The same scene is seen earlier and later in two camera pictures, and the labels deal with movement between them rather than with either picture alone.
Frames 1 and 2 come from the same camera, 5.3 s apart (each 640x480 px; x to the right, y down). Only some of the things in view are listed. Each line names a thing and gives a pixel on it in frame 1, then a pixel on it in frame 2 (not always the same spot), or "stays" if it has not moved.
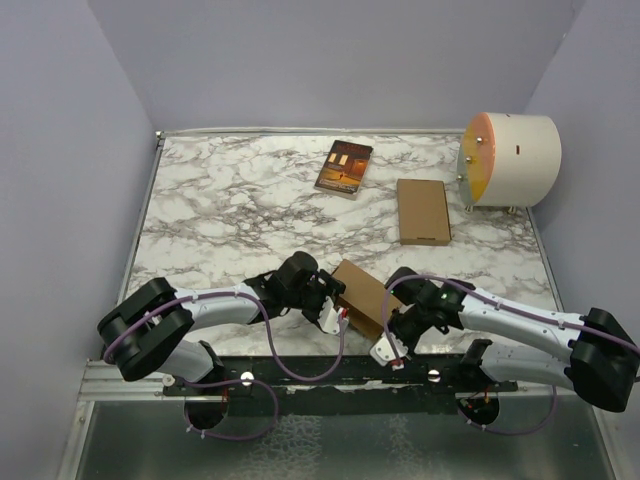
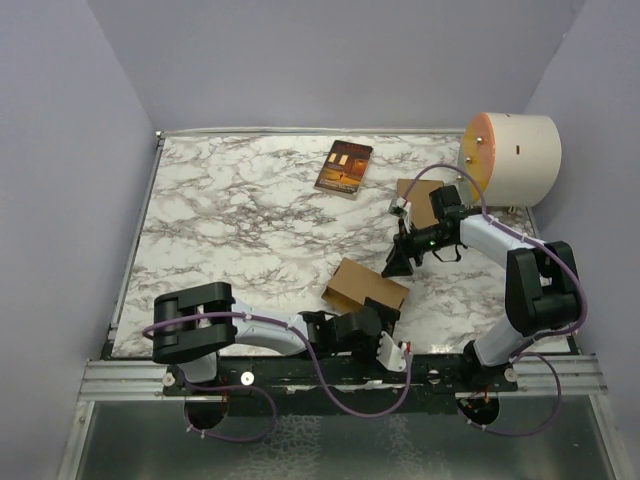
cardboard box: (363, 299) stays
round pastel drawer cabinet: (508, 160) stays
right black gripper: (409, 344) → (405, 244)
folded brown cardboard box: (423, 211) stays
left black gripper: (332, 289) → (386, 317)
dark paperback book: (344, 169) stays
